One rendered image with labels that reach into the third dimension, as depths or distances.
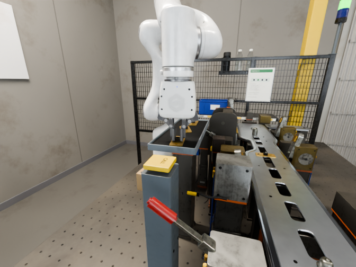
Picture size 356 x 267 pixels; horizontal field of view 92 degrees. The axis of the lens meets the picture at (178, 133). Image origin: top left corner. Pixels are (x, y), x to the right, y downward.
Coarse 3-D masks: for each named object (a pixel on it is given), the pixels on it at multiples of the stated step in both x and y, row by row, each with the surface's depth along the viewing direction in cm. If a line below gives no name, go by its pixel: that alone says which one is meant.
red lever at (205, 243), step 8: (152, 200) 30; (152, 208) 30; (160, 208) 30; (168, 208) 30; (160, 216) 30; (168, 216) 29; (176, 224) 30; (184, 224) 30; (192, 232) 30; (200, 240) 29; (208, 240) 29; (200, 248) 29; (208, 248) 29
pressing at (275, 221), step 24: (264, 144) 95; (264, 168) 68; (288, 168) 68; (264, 192) 54; (312, 192) 54; (264, 216) 44; (288, 216) 44; (312, 216) 44; (264, 240) 38; (288, 240) 38; (336, 240) 38; (288, 264) 33; (312, 264) 33; (336, 264) 33
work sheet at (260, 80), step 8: (248, 72) 162; (256, 72) 160; (264, 72) 158; (272, 72) 157; (248, 80) 164; (256, 80) 162; (264, 80) 160; (272, 80) 159; (248, 88) 166; (256, 88) 164; (264, 88) 162; (248, 96) 168; (256, 96) 166; (264, 96) 164
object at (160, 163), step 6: (156, 156) 41; (162, 156) 41; (168, 156) 41; (150, 162) 38; (156, 162) 38; (162, 162) 38; (168, 162) 38; (174, 162) 40; (144, 168) 37; (150, 168) 37; (156, 168) 37; (162, 168) 36; (168, 168) 36
